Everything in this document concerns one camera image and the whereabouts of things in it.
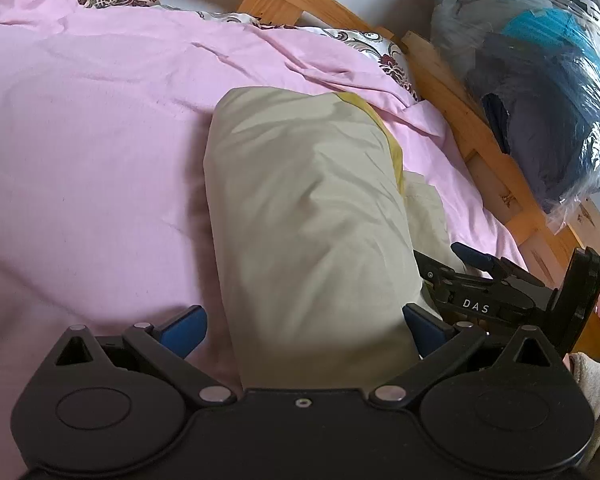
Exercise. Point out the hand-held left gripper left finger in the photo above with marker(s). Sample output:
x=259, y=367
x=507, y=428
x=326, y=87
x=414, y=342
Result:
x=182, y=330

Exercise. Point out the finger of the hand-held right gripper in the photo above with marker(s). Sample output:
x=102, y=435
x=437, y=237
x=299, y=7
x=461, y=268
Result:
x=430, y=270
x=475, y=258

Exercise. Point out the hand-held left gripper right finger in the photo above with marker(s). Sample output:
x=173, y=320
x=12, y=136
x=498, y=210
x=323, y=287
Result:
x=422, y=330

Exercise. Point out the pale green pillow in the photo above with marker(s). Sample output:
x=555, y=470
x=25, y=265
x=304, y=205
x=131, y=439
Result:
x=305, y=220

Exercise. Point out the person's right forearm beige sleeve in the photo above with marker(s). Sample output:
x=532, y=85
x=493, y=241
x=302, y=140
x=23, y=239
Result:
x=597, y=400

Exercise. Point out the clear plastic bag of clothes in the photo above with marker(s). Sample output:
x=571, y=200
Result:
x=540, y=135

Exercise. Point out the pink duvet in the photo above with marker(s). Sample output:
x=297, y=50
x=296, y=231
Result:
x=80, y=160

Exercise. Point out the wooden bed frame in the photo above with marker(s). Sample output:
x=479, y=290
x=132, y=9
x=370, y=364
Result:
x=485, y=160

